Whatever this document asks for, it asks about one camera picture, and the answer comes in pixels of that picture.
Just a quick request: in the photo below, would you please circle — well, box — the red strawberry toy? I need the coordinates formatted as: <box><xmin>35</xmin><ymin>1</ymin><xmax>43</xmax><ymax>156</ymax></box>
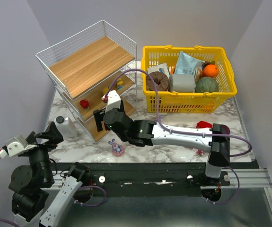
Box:
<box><xmin>79</xmin><ymin>99</ymin><xmax>90</xmax><ymax>110</ymax></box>

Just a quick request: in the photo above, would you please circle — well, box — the yellow blue minion toy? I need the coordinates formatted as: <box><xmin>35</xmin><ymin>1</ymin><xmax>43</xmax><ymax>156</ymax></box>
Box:
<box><xmin>116</xmin><ymin>78</ymin><xmax>123</xmax><ymax>90</ymax></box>

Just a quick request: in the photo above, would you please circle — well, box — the yellow duck toy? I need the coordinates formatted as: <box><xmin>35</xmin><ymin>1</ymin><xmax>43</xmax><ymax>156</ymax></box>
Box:
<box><xmin>102</xmin><ymin>87</ymin><xmax>109</xmax><ymax>95</ymax></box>

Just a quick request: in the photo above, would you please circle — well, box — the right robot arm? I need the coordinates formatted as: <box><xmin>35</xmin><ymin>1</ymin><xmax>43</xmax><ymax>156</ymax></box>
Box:
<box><xmin>93</xmin><ymin>101</ymin><xmax>230</xmax><ymax>179</ymax></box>

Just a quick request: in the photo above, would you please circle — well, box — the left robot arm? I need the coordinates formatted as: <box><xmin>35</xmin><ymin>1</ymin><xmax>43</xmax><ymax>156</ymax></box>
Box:
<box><xmin>5</xmin><ymin>122</ymin><xmax>90</xmax><ymax>227</ymax></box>

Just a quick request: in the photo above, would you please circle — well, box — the white plastic bottle black cap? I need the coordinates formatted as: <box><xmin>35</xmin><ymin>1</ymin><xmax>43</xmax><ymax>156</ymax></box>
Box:
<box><xmin>54</xmin><ymin>115</ymin><xmax>78</xmax><ymax>139</ymax></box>

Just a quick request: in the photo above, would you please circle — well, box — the purple bunny toy pink base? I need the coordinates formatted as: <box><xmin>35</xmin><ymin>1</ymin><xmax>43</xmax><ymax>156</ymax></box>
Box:
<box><xmin>108</xmin><ymin>139</ymin><xmax>125</xmax><ymax>157</ymax></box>

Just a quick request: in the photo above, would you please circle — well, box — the brown chocolate donut cake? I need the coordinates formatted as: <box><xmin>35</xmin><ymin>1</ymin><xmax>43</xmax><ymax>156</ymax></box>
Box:
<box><xmin>146</xmin><ymin>71</ymin><xmax>169</xmax><ymax>91</ymax></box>

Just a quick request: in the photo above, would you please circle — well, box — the white tissue packet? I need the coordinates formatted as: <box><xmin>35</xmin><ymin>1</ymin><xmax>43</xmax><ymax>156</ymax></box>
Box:
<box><xmin>147</xmin><ymin>63</ymin><xmax>170</xmax><ymax>77</ymax></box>

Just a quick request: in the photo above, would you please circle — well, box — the light blue snack bag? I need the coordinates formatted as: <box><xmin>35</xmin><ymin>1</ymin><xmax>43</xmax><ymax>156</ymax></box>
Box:
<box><xmin>174</xmin><ymin>51</ymin><xmax>204</xmax><ymax>76</ymax></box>

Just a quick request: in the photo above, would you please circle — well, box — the yellow plastic shopping basket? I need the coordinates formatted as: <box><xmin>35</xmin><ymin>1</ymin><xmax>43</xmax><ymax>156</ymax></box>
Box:
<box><xmin>141</xmin><ymin>45</ymin><xmax>237</xmax><ymax>113</ymax></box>

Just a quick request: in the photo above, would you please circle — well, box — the red bell pepper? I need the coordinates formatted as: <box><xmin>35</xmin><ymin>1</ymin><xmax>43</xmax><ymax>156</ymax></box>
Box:
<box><xmin>196</xmin><ymin>121</ymin><xmax>213</xmax><ymax>129</ymax></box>

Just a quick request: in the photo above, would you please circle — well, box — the green melon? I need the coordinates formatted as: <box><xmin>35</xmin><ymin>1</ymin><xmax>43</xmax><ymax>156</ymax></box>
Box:
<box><xmin>195</xmin><ymin>77</ymin><xmax>219</xmax><ymax>93</ymax></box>

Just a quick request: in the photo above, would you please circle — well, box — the pink red figure toy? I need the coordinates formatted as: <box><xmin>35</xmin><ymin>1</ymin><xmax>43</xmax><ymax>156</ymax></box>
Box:
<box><xmin>196</xmin><ymin>150</ymin><xmax>205</xmax><ymax>156</ymax></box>

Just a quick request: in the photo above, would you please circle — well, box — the orange fruit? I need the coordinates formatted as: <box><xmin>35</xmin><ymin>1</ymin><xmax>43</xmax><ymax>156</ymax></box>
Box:
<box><xmin>203</xmin><ymin>64</ymin><xmax>219</xmax><ymax>78</ymax></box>

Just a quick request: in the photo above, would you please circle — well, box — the purple red onion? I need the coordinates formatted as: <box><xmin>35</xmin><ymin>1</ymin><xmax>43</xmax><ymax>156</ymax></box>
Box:
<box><xmin>222</xmin><ymin>124</ymin><xmax>230</xmax><ymax>134</ymax></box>

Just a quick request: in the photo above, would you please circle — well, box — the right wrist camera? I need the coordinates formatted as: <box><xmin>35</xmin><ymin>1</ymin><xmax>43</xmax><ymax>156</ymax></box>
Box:
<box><xmin>101</xmin><ymin>90</ymin><xmax>121</xmax><ymax>115</ymax></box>

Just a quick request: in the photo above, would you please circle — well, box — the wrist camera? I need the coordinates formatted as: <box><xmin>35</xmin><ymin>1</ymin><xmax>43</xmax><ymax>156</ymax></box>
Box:
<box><xmin>101</xmin><ymin>90</ymin><xmax>121</xmax><ymax>115</ymax></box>
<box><xmin>0</xmin><ymin>135</ymin><xmax>38</xmax><ymax>159</ymax></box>

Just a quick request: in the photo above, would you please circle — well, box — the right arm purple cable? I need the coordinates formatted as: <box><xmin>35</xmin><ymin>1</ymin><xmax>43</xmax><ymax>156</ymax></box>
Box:
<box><xmin>104</xmin><ymin>68</ymin><xmax>253</xmax><ymax>205</ymax></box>

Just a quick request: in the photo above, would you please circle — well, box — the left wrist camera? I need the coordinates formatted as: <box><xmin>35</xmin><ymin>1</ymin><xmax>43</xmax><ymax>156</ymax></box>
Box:
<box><xmin>0</xmin><ymin>135</ymin><xmax>38</xmax><ymax>159</ymax></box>

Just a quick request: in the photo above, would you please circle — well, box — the white wire wooden shelf rack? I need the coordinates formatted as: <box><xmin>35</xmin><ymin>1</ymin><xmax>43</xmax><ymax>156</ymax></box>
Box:
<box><xmin>35</xmin><ymin>20</ymin><xmax>137</xmax><ymax>143</ymax></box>

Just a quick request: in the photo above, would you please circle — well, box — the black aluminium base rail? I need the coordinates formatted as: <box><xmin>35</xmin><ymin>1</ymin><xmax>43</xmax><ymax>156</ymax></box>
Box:
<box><xmin>35</xmin><ymin>162</ymin><xmax>272</xmax><ymax>198</ymax></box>

